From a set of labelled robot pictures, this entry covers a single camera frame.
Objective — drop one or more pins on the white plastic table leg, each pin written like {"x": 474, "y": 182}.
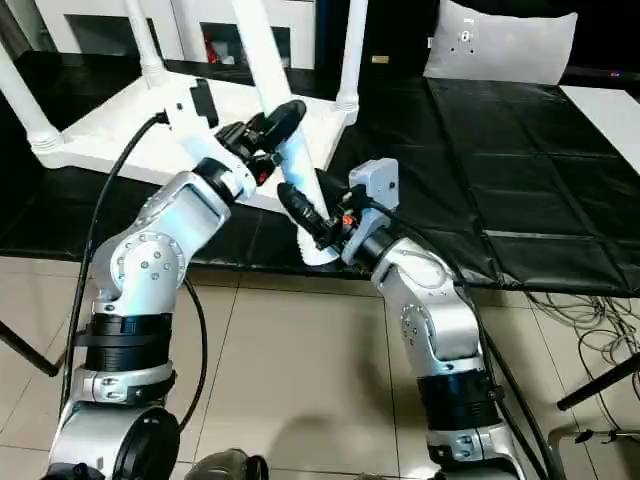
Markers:
{"x": 145, "y": 40}
{"x": 265, "y": 60}
{"x": 22, "y": 100}
{"x": 352, "y": 50}

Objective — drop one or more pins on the white plastic table top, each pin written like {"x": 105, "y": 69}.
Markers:
{"x": 125, "y": 135}

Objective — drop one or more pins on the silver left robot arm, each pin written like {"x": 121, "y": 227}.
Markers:
{"x": 165, "y": 240}

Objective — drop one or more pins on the small red bottle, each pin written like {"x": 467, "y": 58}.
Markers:
{"x": 216, "y": 50}

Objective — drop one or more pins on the white cabinet with glass doors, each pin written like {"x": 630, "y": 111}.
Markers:
{"x": 175, "y": 25}

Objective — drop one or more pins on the black sofa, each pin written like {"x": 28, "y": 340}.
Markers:
{"x": 400, "y": 30}

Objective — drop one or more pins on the black work mat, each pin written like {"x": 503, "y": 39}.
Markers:
{"x": 500, "y": 175}

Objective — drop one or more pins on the light grey pillow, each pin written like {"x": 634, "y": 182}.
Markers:
{"x": 500, "y": 45}

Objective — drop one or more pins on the grey curtain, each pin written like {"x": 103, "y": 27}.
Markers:
{"x": 15, "y": 25}

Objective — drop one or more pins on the dark robot foot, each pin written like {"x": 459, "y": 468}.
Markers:
{"x": 225, "y": 465}

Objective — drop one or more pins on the white flat board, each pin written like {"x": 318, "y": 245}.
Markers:
{"x": 610, "y": 120}

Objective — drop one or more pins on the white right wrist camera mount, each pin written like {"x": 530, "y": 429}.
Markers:
{"x": 380, "y": 185}

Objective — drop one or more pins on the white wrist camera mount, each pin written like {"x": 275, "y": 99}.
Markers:
{"x": 380, "y": 185}
{"x": 192, "y": 130}

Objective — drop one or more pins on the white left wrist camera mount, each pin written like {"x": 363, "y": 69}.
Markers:
{"x": 192, "y": 130}

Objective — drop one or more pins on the black table frame leg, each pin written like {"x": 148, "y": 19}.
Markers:
{"x": 600, "y": 382}
{"x": 25, "y": 347}

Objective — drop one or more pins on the grey metal frame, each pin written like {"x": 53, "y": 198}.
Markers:
{"x": 590, "y": 440}

